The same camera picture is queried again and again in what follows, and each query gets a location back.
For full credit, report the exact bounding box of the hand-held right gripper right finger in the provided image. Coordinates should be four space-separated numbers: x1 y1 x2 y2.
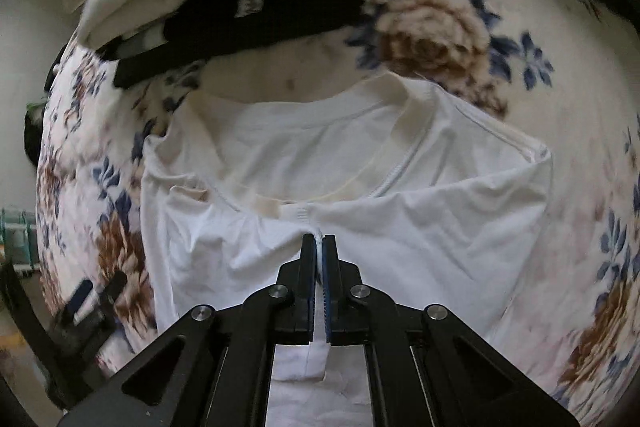
322 234 582 427

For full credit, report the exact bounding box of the teal wire rack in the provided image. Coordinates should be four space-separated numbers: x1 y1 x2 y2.
0 206 41 278

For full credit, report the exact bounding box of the floral plush blanket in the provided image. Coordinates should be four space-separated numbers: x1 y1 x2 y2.
35 0 640 427

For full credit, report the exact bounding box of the white t-shirt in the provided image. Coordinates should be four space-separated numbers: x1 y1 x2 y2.
141 73 554 427

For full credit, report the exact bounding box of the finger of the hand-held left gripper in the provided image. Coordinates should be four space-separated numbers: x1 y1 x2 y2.
90 270 129 323
54 279 97 333

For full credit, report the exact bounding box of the dark cloth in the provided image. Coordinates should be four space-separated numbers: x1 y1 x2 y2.
22 103 49 168

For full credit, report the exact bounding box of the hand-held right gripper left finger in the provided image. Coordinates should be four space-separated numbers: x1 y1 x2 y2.
57 233 318 427

